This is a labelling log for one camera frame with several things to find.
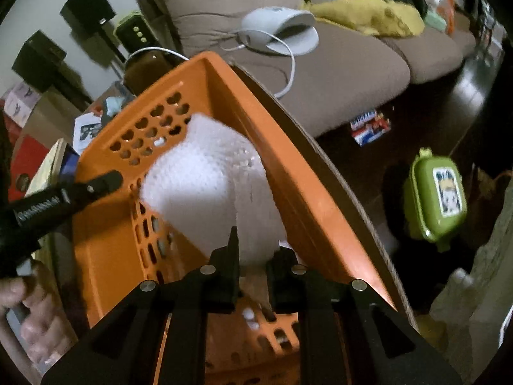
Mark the mint green box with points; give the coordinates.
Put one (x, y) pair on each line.
(433, 21)

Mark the large brown sofa cushion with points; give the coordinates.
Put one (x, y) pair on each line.
(220, 0)

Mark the white plastic bottle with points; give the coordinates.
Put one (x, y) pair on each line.
(459, 278)

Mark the red gift box oval label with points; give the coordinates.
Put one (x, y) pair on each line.
(30, 160)

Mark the green cartoon sticker lunch box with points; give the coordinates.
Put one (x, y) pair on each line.
(433, 200)

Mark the orange plastic basket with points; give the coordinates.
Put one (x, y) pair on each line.
(112, 256)

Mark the dark blue board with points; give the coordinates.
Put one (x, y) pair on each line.
(70, 162)

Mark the white foam net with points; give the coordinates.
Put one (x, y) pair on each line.
(200, 176)

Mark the black speaker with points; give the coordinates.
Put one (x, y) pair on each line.
(38, 60)
(86, 8)

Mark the person's left hand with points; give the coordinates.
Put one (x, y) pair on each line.
(48, 321)

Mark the dark brown side table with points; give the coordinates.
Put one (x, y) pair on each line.
(146, 72)

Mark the brown cardboard box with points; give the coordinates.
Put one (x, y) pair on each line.
(52, 116)

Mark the light blue toy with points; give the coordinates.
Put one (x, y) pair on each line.
(118, 104)

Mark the red white blue snack box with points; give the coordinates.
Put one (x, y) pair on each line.
(370, 128)

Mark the green black power station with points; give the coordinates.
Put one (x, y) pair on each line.
(132, 32)

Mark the brown sofa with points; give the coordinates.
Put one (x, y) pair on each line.
(340, 88)

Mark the pink white box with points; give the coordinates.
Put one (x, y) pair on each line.
(20, 104)

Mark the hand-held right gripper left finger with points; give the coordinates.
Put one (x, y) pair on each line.
(226, 284)

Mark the beige cloth bundle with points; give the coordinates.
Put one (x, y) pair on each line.
(481, 288)

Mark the white dome lamp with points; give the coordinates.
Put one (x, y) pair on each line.
(276, 24)

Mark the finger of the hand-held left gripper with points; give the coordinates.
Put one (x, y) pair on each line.
(100, 184)

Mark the yellow plaid tablecloth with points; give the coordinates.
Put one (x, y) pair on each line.
(48, 168)

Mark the yellow cloth bag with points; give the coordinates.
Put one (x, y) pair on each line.
(360, 16)

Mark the white printed box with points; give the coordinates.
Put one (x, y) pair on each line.
(90, 128)

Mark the orange white paper bag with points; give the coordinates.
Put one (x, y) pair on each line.
(447, 12)

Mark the black speaker stand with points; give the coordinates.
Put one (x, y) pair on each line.
(74, 88)
(112, 46)

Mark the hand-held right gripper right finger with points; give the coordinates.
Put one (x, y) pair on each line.
(278, 284)

